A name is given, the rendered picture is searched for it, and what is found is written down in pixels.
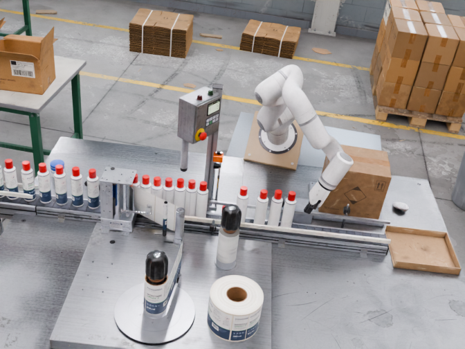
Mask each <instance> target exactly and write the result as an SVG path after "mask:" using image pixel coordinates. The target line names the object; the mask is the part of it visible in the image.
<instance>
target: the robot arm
mask: <svg viewBox="0 0 465 349"><path fill-rule="evenodd" d="M302 85H303V74H302V71H301V69H300V68H299V67H298V66H296V65H294V64H290V65H287V66H285V67H283V68H282V69H280V70H279V71H277V72H276V73H274V74H273V75H272V76H270V77H268V78H267V79H265V80H264V81H263V82H261V83H260V84H258V86H257V87H256V88H255V97H256V99H257V101H258V102H259V103H260V104H261V105H263V107H262V108H261V109H260V111H259V112H258V114H257V123H258V125H259V127H260V128H261V129H262V133H261V137H262V142H263V144H264V145H265V146H266V147H267V148H268V149H270V150H272V151H277V152H279V151H283V150H286V149H287V148H289V147H290V146H291V145H292V143H293V141H294V138H295V132H294V129H293V127H292V125H291V123H292V122H293V121H294V120H296V122H297V123H298V125H299V126H300V129H301V130H302V132H303V133H304V135H305V136H306V138H307V140H308V142H309V143H310V144H311V146H312V147H313V148H315V149H317V150H320V149H321V150H322V151H323V152H324V153H325V154H326V156H327V158H328V159H329V165H328V166H327V167H326V169H325V171H324V172H323V173H322V174H321V176H320V178H319V181H318V182H317V183H316V184H315V185H314V187H313V188H312V189H311V190H310V192H309V203H308V204H307V205H306V207H305V208H304V212H305V213H308V214H310V213H311V212H312V210H313V209H314V210H315V209H316V208H317V207H318V208H319V207H321V206H322V204H323V203H324V201H325V200H326V198H327V196H328V195H329V193H330V191H332V190H334V189H335V188H336V186H337V185H338V184H339V183H340V181H341V180H342V178H343V177H344V176H345V175H346V173H347V171H348V170H349V169H350V168H351V166H352V165H353V163H354V162H353V160H352V158H351V157H350V156H349V155H348V154H345V153H344V151H343V149H342V148H341V146H340V144H339V142H338V141H337V140H336V139H335V138H334V137H332V136H330V135H329V134H328V133H327V131H326V129H325V127H324V125H323V124H322V122H321V120H320V118H319V117H318V115H317V113H316V111H315V109H314V108H313V106H312V104H311V103H310V101H309V99H308V98H307V96H306V95H305V93H304V92H303V90H302Z"/></svg>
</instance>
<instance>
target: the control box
mask: <svg viewBox="0 0 465 349"><path fill-rule="evenodd" d="M209 90H210V88H208V87H202V88H200V89H197V90H196V91H193V92H191V93H189V94H187V95H184V96H182V97H180V98H179V117H178V129H177V136H178V137H179V138H182V139H183V140H185V141H187V142H189V143H191V144H194V143H197V142H199V141H200V138H199V133H200V132H201V133H202V132H205V133H206V134H207V137H208V136H209V135H211V134H214V133H215V132H218V128H219V120H218V121H217V122H215V123H213V124H211V125H209V126H207V127H206V119H207V118H209V117H211V116H214V115H215V114H218V113H219V114H220V107H221V100H220V107H219V111H216V112H215V113H213V114H211V115H209V116H207V110H208V104H210V103H212V102H214V101H216V100H218V99H221V96H220V94H219V93H217V92H216V93H213V96H208V91H209ZM211 90H212V89H211ZM198 95H202V96H203V97H202V98H203V100H202V101H197V96H198Z"/></svg>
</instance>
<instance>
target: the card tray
mask: <svg viewBox="0 0 465 349"><path fill-rule="evenodd" d="M385 234H386V237H387V239H390V240H391V242H390V244H388V245H389V250H390V255H391V258H392V263H393V266H394V268H401V269H413V270H419V271H431V272H437V273H443V274H455V275H459V273H460V271H461V269H462V268H461V267H460V264H459V261H458V259H457V256H456V254H455V251H454V248H453V246H452V243H451V241H450V238H449V236H448V233H447V232H443V231H432V230H425V229H414V228H408V227H402V226H390V225H387V226H386V228H385Z"/></svg>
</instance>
